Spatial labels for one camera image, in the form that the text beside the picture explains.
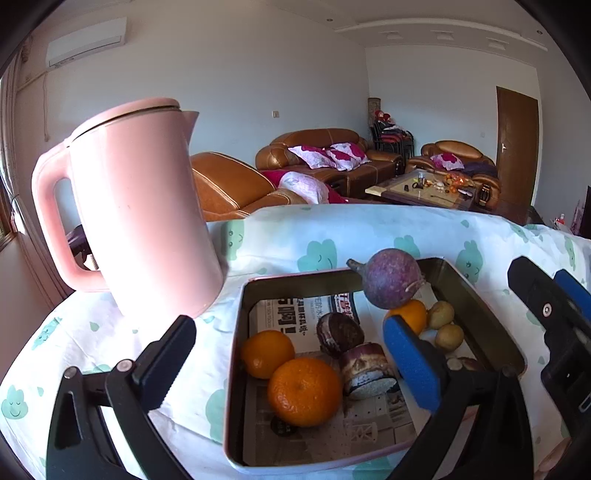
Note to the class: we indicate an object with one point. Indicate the printed paper lining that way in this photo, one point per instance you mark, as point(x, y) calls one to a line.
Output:
point(295, 318)

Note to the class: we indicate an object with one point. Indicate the white magenta floral pillow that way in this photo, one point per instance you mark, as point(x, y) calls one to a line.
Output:
point(311, 156)
point(348, 154)
point(447, 161)

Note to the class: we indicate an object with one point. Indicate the brown leather three-seat sofa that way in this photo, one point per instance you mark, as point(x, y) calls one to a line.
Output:
point(314, 138)

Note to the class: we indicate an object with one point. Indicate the white air conditioner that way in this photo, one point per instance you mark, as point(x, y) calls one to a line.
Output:
point(85, 41)

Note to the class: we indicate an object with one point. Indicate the orange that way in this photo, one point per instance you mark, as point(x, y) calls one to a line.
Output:
point(411, 314)
point(304, 392)
point(265, 353)

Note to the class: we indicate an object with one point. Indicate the purple cloth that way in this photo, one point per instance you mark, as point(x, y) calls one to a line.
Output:
point(478, 168)

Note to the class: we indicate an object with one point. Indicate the pink electric kettle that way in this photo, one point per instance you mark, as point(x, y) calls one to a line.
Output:
point(138, 207)

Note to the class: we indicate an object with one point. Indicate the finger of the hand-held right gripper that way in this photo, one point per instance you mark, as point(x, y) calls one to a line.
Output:
point(531, 286)
point(575, 288)

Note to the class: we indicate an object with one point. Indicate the dark purple object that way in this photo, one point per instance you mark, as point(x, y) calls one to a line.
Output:
point(78, 242)

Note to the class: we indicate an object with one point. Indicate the pale pink pillow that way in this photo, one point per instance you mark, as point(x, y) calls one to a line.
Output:
point(302, 184)

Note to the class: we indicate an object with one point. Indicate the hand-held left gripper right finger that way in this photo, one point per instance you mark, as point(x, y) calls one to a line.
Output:
point(411, 364)

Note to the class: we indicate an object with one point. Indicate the brown wooden door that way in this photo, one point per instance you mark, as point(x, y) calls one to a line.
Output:
point(517, 138)

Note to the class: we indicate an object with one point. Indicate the glass top coffee table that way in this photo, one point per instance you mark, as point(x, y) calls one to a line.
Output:
point(401, 194)

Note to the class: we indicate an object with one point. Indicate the white green cloud tablecloth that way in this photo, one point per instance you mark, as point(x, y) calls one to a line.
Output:
point(323, 230)

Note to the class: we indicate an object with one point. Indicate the pink metal tin box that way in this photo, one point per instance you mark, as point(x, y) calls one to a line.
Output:
point(485, 318)

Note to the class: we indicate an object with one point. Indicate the stacked black chairs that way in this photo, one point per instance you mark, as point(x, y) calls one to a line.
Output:
point(392, 138)

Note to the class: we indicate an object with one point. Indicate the tall patterned cylinder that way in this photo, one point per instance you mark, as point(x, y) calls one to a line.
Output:
point(373, 110)

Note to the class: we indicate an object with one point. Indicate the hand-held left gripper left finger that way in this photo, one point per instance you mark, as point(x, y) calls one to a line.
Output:
point(168, 350)

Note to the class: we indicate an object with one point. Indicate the pile of tangerines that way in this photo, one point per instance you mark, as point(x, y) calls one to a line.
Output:
point(455, 182)

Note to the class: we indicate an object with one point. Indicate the brown leather armchair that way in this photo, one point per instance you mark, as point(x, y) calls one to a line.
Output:
point(231, 180)
point(450, 147)

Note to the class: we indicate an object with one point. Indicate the beige curtain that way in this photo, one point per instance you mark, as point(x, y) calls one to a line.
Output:
point(9, 138)

